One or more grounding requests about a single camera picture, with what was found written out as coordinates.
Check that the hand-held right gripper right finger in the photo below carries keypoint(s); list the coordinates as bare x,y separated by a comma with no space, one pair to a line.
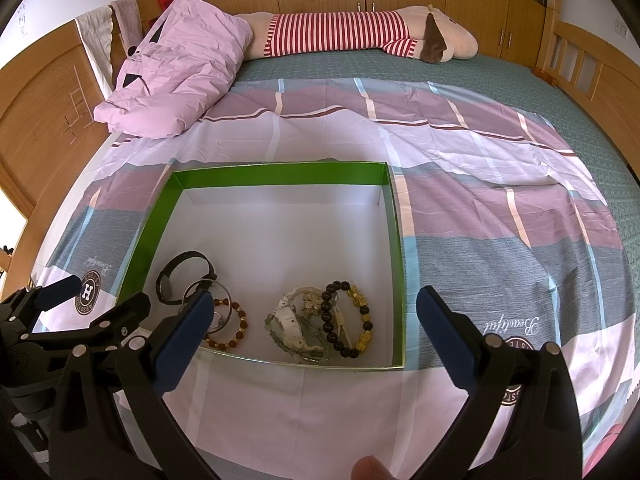
450,345

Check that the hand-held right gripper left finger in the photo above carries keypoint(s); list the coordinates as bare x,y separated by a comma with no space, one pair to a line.
182,345

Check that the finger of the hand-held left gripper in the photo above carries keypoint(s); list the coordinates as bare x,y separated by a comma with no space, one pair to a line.
125,312
57,292

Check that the silver bangle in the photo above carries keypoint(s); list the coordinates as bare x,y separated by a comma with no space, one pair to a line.
228,296

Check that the green cardboard box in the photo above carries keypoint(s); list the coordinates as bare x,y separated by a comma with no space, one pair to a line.
280,240

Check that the person's right hand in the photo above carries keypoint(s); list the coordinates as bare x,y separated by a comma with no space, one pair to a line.
372,469

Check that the pink grey printed bed sheet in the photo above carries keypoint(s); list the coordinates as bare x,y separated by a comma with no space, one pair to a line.
500,185

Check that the wooden headboard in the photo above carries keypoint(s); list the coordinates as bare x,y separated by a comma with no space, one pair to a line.
40,95

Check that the pink duvet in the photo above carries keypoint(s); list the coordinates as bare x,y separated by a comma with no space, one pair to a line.
175,60

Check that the white hanging cloth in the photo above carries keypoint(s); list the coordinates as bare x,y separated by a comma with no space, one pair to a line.
95,35

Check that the dusty pink towel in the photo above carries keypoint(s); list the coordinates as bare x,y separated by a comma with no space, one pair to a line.
127,15

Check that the wooden footboard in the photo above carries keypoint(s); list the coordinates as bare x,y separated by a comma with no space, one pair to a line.
610,85

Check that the red cloth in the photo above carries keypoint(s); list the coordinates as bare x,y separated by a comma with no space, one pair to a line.
164,1

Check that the striped plush dog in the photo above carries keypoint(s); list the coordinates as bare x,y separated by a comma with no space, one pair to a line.
325,30

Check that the wall socket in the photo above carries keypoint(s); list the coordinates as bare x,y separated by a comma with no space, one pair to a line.
621,28

